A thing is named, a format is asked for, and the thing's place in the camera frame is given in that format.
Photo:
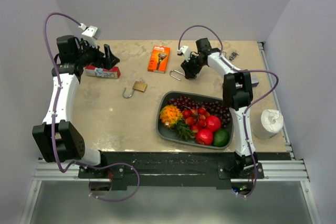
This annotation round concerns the white paper towel roll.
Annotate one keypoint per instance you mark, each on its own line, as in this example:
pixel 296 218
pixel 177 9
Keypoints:
pixel 267 123

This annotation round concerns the large brass padlock centre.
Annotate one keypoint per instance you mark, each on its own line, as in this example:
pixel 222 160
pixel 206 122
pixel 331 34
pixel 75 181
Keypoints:
pixel 139 86

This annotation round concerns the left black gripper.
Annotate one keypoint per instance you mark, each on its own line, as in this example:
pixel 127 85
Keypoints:
pixel 108 60

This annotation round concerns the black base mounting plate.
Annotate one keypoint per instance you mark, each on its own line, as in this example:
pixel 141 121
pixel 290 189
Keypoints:
pixel 190 169

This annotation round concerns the black key bunch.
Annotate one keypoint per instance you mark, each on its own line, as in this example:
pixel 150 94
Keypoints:
pixel 233 55

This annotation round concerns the orange razor box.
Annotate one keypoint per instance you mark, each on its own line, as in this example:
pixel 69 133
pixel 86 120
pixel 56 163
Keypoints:
pixel 159 59

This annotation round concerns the green avocado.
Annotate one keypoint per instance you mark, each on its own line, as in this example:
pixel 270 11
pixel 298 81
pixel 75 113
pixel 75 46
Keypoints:
pixel 221 138

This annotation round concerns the green pineapple leaf top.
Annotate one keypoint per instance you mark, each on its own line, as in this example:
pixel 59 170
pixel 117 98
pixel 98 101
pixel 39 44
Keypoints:
pixel 183 131

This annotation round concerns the red toothpaste box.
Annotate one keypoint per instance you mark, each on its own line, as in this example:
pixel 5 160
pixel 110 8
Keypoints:
pixel 113 73

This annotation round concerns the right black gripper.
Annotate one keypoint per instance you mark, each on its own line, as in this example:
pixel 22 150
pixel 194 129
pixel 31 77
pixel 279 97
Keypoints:
pixel 187 66

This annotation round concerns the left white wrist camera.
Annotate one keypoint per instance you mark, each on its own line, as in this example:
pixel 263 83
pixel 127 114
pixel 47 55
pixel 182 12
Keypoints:
pixel 90 34

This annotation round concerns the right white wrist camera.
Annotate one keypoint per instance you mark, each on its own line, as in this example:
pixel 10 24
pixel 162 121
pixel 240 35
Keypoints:
pixel 184 51

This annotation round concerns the orange horned melon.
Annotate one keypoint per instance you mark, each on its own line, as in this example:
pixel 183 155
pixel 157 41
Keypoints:
pixel 170 116

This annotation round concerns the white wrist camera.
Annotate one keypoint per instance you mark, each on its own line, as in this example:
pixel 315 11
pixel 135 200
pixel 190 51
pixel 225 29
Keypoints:
pixel 184 51
pixel 90 34

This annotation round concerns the aluminium frame rail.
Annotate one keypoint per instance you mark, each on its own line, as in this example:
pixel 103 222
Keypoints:
pixel 274 171

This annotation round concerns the purple toothpaste box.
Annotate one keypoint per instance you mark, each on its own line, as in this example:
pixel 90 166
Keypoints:
pixel 254 81

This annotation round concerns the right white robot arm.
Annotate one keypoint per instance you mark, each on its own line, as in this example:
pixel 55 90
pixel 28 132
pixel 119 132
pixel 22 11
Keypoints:
pixel 237 96

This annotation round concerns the lower red pomegranate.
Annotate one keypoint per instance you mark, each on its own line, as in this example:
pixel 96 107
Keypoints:
pixel 204 137

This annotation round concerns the red pomegranate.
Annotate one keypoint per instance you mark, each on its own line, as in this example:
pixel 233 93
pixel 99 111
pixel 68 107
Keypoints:
pixel 204 137
pixel 213 123

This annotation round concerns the grey fruit tray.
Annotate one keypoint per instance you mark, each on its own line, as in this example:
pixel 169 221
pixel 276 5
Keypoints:
pixel 171 135

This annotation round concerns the dark red grapes bunch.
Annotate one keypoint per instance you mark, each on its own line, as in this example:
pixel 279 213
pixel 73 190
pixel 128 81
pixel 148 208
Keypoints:
pixel 213 108

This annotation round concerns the brass padlock with key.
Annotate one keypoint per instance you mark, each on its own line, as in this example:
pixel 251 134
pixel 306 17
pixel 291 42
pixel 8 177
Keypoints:
pixel 177 75

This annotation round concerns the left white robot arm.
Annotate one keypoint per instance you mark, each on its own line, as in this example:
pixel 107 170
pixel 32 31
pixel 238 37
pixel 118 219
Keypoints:
pixel 57 138

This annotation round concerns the upper red pomegranate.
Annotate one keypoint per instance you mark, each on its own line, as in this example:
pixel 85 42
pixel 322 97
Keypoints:
pixel 213 123

